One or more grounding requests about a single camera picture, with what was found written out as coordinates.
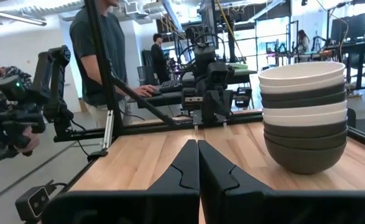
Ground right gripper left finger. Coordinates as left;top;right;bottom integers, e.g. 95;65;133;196
147;139;201;191

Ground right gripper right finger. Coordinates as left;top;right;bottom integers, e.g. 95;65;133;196
198;139;274;192

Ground black bowl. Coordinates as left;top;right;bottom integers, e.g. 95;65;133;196
264;136;348;175
259;82;347;102
263;118;348;138
261;90;347;110
264;127;348;150

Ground white bowl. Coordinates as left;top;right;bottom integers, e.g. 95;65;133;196
262;99;348;118
262;108;348;128
257;60;346;87
259;76;346;95

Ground black keyboard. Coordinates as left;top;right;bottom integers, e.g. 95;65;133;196
159;79;183;94

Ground black device with white marks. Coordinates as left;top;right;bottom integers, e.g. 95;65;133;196
233;86;253;108

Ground person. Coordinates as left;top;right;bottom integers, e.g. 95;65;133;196
0;62;34;94
150;32;170;85
68;0;158;129
296;29;311;54

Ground yellow pole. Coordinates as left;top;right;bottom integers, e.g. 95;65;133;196
215;0;247;65

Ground person's hand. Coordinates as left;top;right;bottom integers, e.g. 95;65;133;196
16;126;42;157

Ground black office desk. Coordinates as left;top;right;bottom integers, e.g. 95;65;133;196
323;41;365;91

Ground black monitor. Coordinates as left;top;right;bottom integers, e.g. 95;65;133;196
330;12;365;44

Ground ceiling light tube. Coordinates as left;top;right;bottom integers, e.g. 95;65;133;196
0;6;48;27

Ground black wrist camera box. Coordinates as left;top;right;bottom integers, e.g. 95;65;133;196
206;61;235;91

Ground black cable with foot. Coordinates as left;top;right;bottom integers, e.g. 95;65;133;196
70;119;109;163

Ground silver metal bracket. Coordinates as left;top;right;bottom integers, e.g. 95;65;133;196
102;108;115;150

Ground small black camera box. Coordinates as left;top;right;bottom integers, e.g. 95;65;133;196
14;184;52;223

